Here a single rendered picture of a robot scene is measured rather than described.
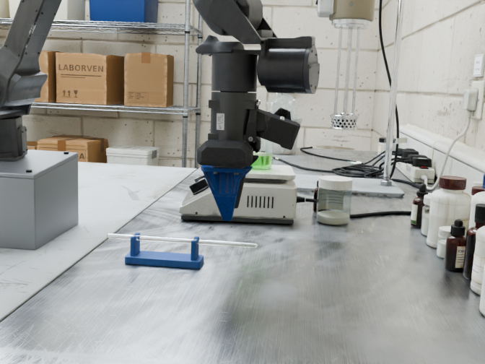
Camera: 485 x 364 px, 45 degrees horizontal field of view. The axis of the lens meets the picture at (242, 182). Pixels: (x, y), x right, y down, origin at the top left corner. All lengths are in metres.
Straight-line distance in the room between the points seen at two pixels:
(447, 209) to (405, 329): 0.34
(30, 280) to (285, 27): 2.87
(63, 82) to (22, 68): 2.47
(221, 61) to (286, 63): 0.08
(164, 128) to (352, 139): 1.12
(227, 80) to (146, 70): 2.48
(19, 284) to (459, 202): 0.62
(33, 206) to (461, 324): 0.56
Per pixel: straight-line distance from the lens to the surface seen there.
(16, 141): 0.93
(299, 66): 0.69
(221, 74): 0.72
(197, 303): 0.65
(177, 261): 0.76
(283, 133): 0.72
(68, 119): 3.73
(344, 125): 1.39
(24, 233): 0.86
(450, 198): 0.93
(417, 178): 1.58
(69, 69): 3.34
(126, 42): 3.61
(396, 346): 0.59
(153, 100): 3.18
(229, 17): 0.70
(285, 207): 1.00
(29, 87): 0.91
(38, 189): 0.85
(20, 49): 0.88
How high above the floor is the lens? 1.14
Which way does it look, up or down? 10 degrees down
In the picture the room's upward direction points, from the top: 2 degrees clockwise
